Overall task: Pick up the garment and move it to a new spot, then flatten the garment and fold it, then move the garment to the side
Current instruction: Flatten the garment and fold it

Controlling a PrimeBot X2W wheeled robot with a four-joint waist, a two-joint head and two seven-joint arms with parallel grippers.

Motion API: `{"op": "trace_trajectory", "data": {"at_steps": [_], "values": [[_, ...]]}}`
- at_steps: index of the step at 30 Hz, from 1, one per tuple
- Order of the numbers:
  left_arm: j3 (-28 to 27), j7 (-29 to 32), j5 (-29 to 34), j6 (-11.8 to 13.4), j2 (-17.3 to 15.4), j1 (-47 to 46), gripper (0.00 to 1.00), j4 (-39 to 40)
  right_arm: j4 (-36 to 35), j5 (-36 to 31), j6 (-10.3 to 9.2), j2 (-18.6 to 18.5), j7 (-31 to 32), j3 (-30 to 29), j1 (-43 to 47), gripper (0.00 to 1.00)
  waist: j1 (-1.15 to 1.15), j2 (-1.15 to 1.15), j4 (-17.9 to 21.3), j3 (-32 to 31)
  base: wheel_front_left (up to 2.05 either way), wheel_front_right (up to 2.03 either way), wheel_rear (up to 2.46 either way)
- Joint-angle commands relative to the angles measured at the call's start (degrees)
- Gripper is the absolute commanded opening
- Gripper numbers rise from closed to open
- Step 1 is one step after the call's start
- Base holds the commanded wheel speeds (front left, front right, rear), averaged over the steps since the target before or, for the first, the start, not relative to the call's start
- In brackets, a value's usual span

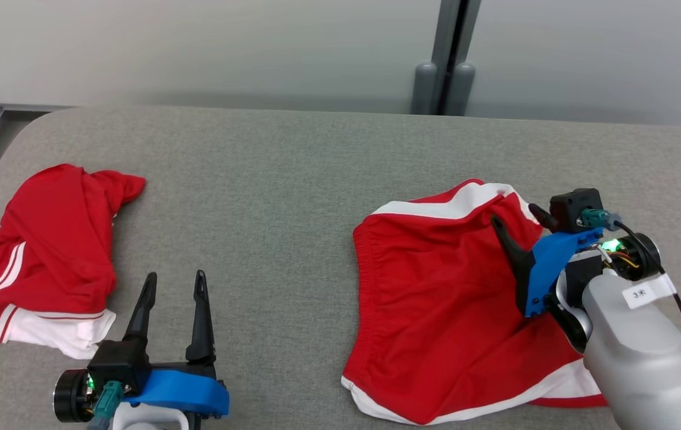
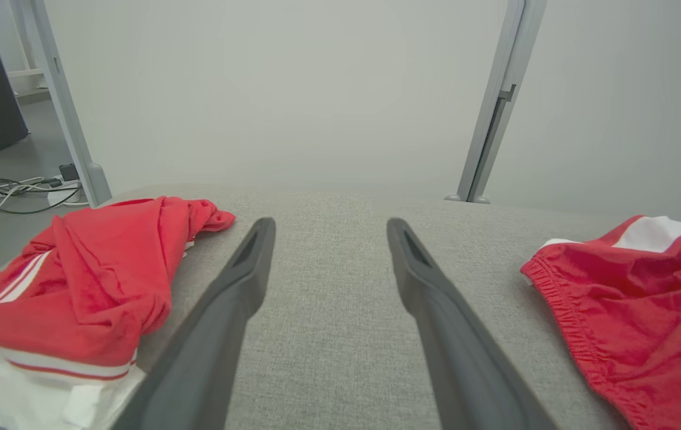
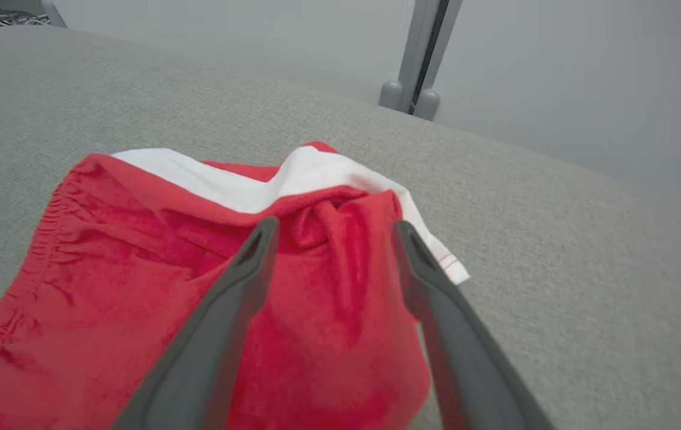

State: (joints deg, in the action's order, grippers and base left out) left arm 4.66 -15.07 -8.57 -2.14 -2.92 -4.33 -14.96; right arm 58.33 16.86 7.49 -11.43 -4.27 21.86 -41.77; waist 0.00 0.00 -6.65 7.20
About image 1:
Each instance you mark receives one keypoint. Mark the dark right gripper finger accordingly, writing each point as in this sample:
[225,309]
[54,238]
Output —
[511,248]
[543,216]

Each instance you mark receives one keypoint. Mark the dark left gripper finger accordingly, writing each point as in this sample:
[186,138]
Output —
[140,316]
[202,328]

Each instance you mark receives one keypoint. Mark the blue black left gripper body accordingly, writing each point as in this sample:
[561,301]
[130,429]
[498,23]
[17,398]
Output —
[185,391]

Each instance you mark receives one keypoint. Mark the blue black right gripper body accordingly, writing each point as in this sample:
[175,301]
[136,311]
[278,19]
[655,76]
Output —
[546,269]

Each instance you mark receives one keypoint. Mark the red shorts white trim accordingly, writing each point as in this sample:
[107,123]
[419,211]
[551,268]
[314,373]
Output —
[436,310]

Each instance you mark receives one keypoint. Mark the red Bulls jersey white sleeves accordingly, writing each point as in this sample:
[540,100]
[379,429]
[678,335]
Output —
[54,239]

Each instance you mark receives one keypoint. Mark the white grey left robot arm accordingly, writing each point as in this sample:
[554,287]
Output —
[71,397]

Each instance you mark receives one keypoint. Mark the white label tag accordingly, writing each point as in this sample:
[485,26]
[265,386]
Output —
[645,292]

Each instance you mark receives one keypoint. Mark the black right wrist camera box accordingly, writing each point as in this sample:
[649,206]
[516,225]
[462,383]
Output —
[573,206]

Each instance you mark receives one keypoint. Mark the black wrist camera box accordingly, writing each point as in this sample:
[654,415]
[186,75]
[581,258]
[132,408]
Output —
[116,364]
[573,206]

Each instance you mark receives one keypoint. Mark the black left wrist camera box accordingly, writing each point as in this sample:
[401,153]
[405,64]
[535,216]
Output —
[116,364]

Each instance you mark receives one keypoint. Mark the grey cylindrical post foot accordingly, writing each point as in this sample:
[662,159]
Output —
[462,89]
[424,89]

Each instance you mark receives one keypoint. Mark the grey partition post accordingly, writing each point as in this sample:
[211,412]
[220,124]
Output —
[445,36]

